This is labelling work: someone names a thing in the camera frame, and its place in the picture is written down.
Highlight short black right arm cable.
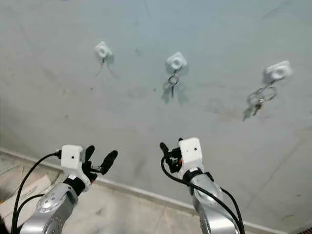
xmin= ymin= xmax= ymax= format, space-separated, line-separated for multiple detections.
xmin=219 ymin=188 xmax=246 ymax=234

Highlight long black right arm cable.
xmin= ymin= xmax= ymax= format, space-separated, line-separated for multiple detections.
xmin=160 ymin=156 xmax=242 ymax=234

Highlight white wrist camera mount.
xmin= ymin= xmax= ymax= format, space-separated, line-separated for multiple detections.
xmin=61 ymin=145 xmax=93 ymax=188
xmin=178 ymin=137 xmax=204 ymax=178

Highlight short black arm cable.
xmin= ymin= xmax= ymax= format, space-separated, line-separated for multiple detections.
xmin=16 ymin=194 xmax=47 ymax=234
xmin=219 ymin=188 xmax=246 ymax=234

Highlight long black arm cable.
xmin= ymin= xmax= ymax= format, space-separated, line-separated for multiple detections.
xmin=160 ymin=156 xmax=242 ymax=234
xmin=11 ymin=152 xmax=63 ymax=234

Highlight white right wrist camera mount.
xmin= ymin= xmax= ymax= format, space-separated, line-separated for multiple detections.
xmin=178 ymin=137 xmax=204 ymax=178

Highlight short black left arm cable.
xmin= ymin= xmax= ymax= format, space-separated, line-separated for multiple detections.
xmin=16 ymin=194 xmax=47 ymax=234

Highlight white cardboard box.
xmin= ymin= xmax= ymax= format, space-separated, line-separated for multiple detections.
xmin=0 ymin=168 xmax=52 ymax=220

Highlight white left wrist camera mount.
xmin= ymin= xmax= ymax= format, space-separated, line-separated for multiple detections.
xmin=61 ymin=145 xmax=93 ymax=188

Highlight large metal key bunch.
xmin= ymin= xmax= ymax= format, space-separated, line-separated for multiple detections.
xmin=244 ymin=84 xmax=277 ymax=117

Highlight long black left arm cable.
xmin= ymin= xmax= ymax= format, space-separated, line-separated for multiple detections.
xmin=11 ymin=152 xmax=63 ymax=234

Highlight small metal key ring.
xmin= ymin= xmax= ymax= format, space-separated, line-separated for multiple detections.
xmin=166 ymin=72 xmax=180 ymax=99

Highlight white wall hook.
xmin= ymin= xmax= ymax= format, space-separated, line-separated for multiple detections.
xmin=94 ymin=41 xmax=114 ymax=65
xmin=265 ymin=60 xmax=293 ymax=82
xmin=166 ymin=52 xmax=188 ymax=72

